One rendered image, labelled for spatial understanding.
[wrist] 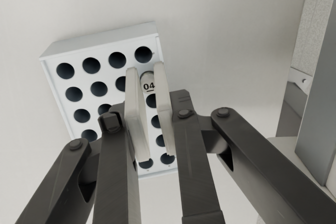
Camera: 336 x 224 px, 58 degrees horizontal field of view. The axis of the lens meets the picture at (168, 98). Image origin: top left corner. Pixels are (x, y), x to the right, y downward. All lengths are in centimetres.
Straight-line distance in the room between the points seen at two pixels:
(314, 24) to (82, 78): 104
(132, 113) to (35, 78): 14
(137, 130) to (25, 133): 17
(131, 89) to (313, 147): 12
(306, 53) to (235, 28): 96
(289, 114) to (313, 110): 65
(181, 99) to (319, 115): 8
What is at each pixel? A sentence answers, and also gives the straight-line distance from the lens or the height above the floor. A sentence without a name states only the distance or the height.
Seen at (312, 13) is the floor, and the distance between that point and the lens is 118.
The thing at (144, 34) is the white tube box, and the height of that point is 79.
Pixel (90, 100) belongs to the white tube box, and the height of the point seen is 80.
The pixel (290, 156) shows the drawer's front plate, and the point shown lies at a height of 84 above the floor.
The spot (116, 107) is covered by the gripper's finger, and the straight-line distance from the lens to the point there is 18.
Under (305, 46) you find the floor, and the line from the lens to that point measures 120.
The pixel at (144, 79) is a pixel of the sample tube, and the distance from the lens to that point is 21.
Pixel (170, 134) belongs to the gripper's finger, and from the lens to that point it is 16.
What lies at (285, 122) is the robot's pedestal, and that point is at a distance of 86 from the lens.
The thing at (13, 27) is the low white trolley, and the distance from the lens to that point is 27.
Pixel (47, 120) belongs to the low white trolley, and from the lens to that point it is 29.
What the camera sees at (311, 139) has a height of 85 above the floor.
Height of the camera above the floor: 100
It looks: 63 degrees down
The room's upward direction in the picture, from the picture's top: 168 degrees clockwise
